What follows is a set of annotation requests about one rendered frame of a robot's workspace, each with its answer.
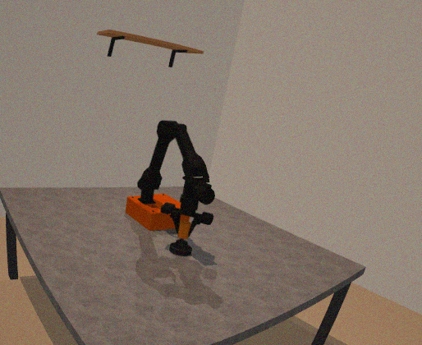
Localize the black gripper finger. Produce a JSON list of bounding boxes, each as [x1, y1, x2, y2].
[[188, 219, 200, 237], [170, 214, 181, 233]]

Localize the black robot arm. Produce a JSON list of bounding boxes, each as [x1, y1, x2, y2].
[[137, 121, 215, 210]]

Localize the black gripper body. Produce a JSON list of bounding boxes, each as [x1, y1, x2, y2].
[[160, 194, 213, 225]]

